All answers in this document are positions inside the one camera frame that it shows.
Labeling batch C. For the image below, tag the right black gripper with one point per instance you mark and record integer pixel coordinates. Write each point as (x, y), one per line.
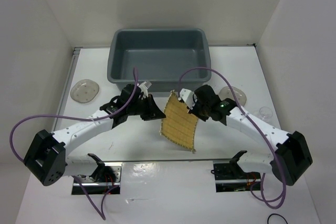
(193, 112)

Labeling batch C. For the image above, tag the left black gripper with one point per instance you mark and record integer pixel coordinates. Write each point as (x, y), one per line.
(154, 112)

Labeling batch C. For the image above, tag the clear glass plate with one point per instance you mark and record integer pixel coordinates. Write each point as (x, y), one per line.
(84, 91)
(226, 92)

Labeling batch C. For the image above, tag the yellow bamboo mat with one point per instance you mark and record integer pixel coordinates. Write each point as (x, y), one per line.
(178, 126)

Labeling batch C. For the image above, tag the clear plastic cup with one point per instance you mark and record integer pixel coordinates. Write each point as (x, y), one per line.
(265, 113)

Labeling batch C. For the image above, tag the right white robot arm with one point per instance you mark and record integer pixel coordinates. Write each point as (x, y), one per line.
(290, 156)

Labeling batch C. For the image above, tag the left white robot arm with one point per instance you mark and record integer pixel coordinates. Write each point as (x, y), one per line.
(48, 155)

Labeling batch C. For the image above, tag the grey plastic bin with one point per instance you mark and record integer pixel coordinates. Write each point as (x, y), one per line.
(163, 56)

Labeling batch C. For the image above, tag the black rubber band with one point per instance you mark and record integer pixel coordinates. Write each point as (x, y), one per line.
(276, 218)

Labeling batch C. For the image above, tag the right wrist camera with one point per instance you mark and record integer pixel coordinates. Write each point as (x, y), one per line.
(188, 97)

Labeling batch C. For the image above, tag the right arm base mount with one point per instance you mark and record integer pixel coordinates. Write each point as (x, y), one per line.
(231, 178)

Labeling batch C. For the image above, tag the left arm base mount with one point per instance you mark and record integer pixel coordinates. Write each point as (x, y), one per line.
(97, 177)

